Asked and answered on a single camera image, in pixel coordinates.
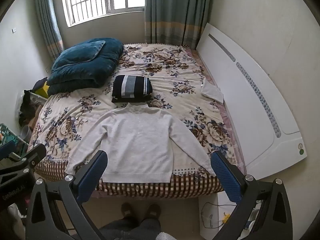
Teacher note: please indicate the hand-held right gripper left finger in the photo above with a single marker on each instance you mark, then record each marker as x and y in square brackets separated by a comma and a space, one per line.
[91, 177]

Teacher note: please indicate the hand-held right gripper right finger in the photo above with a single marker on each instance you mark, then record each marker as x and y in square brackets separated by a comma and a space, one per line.
[225, 177]

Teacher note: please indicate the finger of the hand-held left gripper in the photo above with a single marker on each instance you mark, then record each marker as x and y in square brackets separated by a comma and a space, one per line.
[7, 150]
[35, 153]

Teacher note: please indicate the white knit sweater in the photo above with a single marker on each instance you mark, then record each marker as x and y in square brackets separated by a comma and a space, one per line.
[140, 142]

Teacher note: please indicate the black clothes pile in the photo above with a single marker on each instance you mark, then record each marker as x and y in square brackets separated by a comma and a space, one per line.
[27, 110]

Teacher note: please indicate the green plastic crate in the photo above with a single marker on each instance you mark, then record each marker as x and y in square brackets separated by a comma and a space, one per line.
[10, 135]

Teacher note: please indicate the grey bucket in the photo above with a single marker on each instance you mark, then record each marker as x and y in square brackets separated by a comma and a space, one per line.
[25, 133]

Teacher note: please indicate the clear plastic bag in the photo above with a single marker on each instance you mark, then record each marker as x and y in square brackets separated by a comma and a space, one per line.
[20, 105]

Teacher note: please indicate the white bedside cabinet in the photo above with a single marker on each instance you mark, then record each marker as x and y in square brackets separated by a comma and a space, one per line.
[208, 230]

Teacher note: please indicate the yellow box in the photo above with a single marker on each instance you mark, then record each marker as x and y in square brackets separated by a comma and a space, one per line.
[45, 90]

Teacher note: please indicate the person's legs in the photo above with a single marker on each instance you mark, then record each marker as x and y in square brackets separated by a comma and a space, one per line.
[130, 230]

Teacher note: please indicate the person's right slipper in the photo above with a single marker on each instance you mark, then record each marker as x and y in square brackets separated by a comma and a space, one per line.
[153, 210]

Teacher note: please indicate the small white cloth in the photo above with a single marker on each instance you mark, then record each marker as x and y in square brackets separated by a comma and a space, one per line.
[212, 91]

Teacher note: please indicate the white bed headboard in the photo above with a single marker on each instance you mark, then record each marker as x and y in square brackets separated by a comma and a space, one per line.
[237, 85]

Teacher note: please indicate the dark striped folded sweater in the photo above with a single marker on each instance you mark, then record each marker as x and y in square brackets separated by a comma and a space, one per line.
[130, 87]

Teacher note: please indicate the floral bed blanket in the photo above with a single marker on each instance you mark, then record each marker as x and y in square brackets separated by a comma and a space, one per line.
[175, 85]

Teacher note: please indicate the teal striped curtain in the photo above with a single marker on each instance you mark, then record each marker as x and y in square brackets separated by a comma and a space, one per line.
[48, 22]
[175, 10]

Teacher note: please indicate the barred window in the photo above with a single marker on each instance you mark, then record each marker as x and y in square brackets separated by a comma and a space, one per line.
[100, 0]

